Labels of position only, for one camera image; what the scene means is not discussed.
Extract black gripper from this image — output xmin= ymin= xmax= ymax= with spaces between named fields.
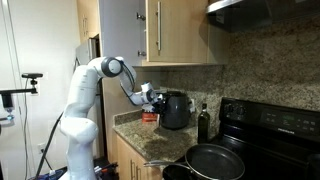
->
xmin=150 ymin=93 xmax=166 ymax=114

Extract wooden upper cabinet door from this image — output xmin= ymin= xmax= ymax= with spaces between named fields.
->
xmin=145 ymin=0 xmax=210 ymax=65

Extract open grey cabinet door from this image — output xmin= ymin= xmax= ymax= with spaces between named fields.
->
xmin=98 ymin=0 xmax=148 ymax=67

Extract red box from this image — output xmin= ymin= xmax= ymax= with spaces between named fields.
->
xmin=141 ymin=111 xmax=159 ymax=124

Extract white plug on backsplash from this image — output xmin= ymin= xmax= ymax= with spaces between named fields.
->
xmin=188 ymin=98 xmax=197 ymax=113

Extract dark olive oil bottle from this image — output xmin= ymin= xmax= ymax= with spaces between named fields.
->
xmin=197 ymin=103 xmax=211 ymax=145

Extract red and black tools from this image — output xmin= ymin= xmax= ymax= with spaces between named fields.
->
xmin=94 ymin=161 xmax=119 ymax=175

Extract black frying pan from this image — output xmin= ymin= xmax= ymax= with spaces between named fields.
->
xmin=143 ymin=143 xmax=246 ymax=180

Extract stainless refrigerator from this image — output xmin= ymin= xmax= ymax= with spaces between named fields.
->
xmin=74 ymin=36 xmax=108 ymax=158

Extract narrow wooden upper cabinet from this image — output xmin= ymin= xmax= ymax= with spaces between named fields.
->
xmin=76 ymin=0 xmax=101 ymax=45

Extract black electric stove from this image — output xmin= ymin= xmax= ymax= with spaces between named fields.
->
xmin=209 ymin=97 xmax=320 ymax=180

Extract blue round object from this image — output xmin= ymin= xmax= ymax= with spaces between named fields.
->
xmin=35 ymin=167 xmax=68 ymax=180

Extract stainless range hood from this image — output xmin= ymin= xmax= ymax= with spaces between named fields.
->
xmin=205 ymin=0 xmax=320 ymax=34

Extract black pot with silver handle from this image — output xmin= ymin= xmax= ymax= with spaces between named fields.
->
xmin=161 ymin=163 xmax=192 ymax=180

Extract long silver cabinet handle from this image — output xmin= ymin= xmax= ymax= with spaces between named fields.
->
xmin=155 ymin=1 xmax=162 ymax=52

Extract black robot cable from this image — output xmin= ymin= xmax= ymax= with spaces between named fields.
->
xmin=34 ymin=111 xmax=64 ymax=178

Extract white wall outlet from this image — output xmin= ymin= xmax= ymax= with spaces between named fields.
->
xmin=36 ymin=142 xmax=46 ymax=155

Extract black camera on stand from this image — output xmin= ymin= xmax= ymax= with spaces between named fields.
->
xmin=21 ymin=72 xmax=44 ymax=80

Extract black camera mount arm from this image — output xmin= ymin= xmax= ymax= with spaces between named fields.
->
xmin=0 ymin=78 xmax=39 ymax=126

